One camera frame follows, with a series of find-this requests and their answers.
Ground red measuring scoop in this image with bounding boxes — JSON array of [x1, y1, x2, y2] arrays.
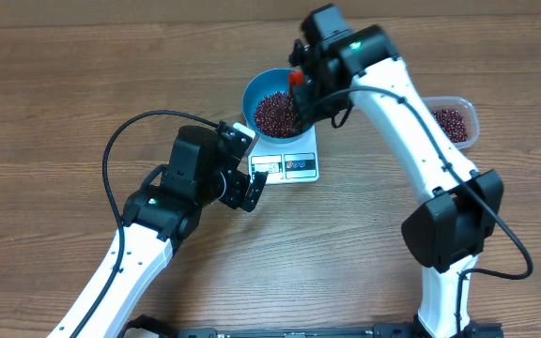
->
[[288, 71, 305, 91]]

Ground red adzuki beans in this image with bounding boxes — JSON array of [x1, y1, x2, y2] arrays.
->
[[254, 91, 301, 139]]

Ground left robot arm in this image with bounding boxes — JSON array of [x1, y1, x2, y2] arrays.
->
[[51, 122, 267, 337]]

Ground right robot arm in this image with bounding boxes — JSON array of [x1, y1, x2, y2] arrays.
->
[[288, 4, 503, 337]]

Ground teal plastic bowl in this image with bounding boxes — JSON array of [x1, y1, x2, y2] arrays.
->
[[242, 69, 312, 135]]

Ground white digital kitchen scale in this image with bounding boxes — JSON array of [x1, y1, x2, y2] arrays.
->
[[248, 127, 320, 185]]

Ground clear plastic container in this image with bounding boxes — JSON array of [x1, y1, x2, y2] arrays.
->
[[423, 96, 480, 149]]

